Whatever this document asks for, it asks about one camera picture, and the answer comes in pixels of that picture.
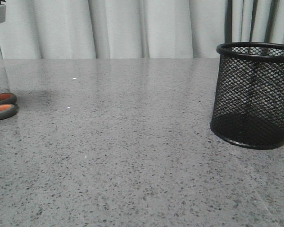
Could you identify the grey orange handled scissors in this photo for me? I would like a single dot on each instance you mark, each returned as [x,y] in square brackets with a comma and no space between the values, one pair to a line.
[8,106]

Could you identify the black mesh pen bucket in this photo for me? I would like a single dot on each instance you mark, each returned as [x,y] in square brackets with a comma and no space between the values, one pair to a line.
[249,100]

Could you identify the white pleated curtain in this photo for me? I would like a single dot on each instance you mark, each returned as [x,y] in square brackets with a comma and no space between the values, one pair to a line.
[58,29]

